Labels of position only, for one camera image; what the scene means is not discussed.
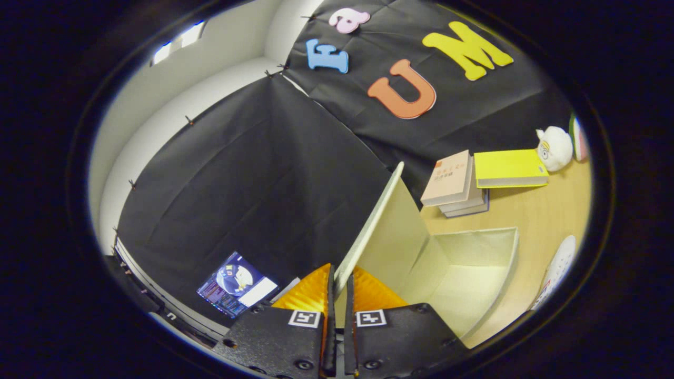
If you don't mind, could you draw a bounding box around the white plush toy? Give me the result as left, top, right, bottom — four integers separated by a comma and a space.
536, 126, 573, 172

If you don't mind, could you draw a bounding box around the pale green fabric storage box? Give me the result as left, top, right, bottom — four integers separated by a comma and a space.
333, 162, 521, 349

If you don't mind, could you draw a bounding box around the white striped canvas shoe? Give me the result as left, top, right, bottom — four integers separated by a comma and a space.
529, 235, 577, 311

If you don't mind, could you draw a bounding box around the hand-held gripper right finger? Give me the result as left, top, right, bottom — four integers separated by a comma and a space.
343, 266, 469, 377

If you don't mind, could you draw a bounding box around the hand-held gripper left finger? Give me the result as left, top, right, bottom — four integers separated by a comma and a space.
213, 263, 338, 378

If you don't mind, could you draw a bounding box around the grey edged book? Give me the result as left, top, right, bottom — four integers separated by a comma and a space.
445, 189, 490, 218

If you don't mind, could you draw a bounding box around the yellow book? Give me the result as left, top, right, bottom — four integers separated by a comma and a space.
473, 149, 550, 189

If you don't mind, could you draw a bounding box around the ceiling light panel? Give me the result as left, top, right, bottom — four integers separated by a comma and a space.
152, 20, 207, 67

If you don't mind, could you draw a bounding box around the thin white book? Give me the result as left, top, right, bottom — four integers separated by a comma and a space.
439, 187, 485, 213

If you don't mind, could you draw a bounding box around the open laptop computer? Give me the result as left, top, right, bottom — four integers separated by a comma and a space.
196, 251, 280, 318

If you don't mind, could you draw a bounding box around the watermelon slice plush toy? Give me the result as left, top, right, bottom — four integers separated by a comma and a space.
569, 115, 589, 163

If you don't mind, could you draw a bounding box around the beige paperback book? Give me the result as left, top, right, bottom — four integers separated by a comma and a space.
420, 150, 474, 207

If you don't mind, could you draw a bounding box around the black backdrop cloth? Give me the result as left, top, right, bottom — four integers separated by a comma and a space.
116, 0, 585, 330

